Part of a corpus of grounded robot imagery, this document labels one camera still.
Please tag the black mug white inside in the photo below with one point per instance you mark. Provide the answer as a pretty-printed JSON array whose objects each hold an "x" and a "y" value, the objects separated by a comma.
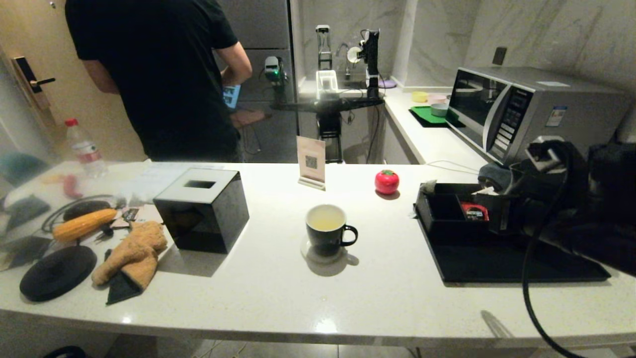
[{"x": 325, "y": 241}]

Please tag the yellow bowl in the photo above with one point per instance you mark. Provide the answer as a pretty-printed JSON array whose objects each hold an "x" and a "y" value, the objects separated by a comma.
[{"x": 420, "y": 96}]

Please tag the black oval object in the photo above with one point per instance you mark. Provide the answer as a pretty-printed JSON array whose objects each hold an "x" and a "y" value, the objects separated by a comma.
[{"x": 87, "y": 209}]

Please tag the green cutting mat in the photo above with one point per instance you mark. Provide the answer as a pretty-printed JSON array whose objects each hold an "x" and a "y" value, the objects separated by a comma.
[{"x": 422, "y": 123}]

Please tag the yellow toy corn cob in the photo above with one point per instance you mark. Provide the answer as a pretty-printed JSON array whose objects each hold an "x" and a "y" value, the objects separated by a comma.
[{"x": 84, "y": 224}]

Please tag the black round kettle base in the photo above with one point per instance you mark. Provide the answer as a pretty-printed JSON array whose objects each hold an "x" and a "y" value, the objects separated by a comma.
[{"x": 56, "y": 273}]

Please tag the black background table top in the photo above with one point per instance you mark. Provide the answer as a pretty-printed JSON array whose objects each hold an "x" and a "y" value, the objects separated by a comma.
[{"x": 328, "y": 104}]

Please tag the dark wall switch plate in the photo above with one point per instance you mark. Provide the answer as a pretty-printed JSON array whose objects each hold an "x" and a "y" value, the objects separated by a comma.
[{"x": 500, "y": 54}]

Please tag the black table column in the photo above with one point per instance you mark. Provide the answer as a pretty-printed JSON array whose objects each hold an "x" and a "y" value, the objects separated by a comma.
[{"x": 329, "y": 134}]

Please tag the grey device green light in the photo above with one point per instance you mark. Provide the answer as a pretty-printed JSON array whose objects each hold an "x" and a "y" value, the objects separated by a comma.
[{"x": 273, "y": 69}]

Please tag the clear water bottle red cap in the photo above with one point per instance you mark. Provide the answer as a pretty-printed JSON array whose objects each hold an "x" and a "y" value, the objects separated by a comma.
[{"x": 85, "y": 149}]

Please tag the white round coaster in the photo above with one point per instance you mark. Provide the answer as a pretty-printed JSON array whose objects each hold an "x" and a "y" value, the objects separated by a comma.
[{"x": 304, "y": 250}]

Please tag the beige QR sign card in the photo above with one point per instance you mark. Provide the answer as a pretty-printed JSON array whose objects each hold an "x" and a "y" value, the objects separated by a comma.
[{"x": 311, "y": 159}]

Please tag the black door lock with lever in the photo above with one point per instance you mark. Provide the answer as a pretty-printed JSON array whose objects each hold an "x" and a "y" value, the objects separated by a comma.
[{"x": 30, "y": 82}]

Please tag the black rectangular serving tray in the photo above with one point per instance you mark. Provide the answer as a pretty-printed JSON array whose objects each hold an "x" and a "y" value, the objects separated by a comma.
[{"x": 472, "y": 263}]

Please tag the paper card black label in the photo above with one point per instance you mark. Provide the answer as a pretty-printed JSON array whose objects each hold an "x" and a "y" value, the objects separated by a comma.
[{"x": 139, "y": 215}]

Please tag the beige wooden door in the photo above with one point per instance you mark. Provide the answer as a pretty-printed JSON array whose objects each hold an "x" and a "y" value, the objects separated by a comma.
[{"x": 30, "y": 30}]

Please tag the grey cloth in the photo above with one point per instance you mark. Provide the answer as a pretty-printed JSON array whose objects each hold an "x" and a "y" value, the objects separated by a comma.
[{"x": 494, "y": 176}]

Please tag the black sachet holder box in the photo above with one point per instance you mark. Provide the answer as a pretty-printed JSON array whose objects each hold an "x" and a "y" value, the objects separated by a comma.
[{"x": 439, "y": 211}]

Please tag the black electric kettle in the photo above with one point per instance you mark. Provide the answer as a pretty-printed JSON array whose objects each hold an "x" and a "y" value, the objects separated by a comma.
[{"x": 519, "y": 180}]

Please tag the red coffee sachet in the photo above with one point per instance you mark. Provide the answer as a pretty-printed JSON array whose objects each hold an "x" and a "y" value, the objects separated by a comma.
[{"x": 474, "y": 213}]

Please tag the grey-green bowl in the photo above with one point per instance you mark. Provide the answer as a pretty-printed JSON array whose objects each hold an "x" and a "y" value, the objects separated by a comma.
[{"x": 439, "y": 109}]

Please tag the black rounded plastic object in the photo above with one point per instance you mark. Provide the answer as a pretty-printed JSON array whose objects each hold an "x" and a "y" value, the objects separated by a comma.
[{"x": 64, "y": 352}]

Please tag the silver microwave oven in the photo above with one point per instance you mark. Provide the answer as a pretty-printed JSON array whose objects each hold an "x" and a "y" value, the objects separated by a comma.
[{"x": 546, "y": 99}]

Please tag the white plastic container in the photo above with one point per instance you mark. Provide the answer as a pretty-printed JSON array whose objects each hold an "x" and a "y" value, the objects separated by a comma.
[{"x": 327, "y": 82}]

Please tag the person in black shirt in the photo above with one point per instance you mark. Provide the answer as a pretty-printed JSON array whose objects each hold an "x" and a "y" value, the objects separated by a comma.
[{"x": 149, "y": 74}]

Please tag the dark flat packet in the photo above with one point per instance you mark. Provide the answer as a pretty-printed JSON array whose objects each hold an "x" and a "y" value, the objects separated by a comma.
[{"x": 25, "y": 209}]

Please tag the green cutting board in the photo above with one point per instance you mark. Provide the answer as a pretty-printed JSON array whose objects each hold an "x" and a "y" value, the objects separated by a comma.
[{"x": 427, "y": 114}]

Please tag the black power plug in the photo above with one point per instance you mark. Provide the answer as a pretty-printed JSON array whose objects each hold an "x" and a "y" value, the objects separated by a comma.
[{"x": 105, "y": 229}]

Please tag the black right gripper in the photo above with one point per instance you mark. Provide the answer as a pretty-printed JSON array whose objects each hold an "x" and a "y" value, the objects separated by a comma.
[{"x": 536, "y": 204}]

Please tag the teal rounded object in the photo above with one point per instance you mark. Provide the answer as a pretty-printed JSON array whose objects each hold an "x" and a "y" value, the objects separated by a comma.
[{"x": 20, "y": 168}]

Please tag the pink bowl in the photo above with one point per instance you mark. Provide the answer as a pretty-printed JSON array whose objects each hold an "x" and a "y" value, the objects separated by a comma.
[{"x": 437, "y": 98}]

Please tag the black cube tissue box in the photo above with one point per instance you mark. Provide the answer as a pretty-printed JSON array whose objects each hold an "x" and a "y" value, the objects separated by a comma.
[{"x": 208, "y": 219}]

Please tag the open laptop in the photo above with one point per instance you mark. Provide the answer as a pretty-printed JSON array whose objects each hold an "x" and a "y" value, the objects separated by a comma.
[{"x": 231, "y": 97}]

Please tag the purple round lid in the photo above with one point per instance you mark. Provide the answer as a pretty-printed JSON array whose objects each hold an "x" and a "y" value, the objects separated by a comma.
[{"x": 386, "y": 83}]

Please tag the white stick sachet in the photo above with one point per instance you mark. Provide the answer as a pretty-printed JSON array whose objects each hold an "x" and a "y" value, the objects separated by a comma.
[{"x": 484, "y": 190}]

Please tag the red toy tomato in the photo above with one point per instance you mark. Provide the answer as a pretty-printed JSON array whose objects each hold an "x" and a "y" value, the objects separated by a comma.
[{"x": 386, "y": 182}]

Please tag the chrome faucet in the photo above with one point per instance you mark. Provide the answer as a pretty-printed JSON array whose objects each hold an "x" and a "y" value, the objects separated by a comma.
[{"x": 343, "y": 49}]

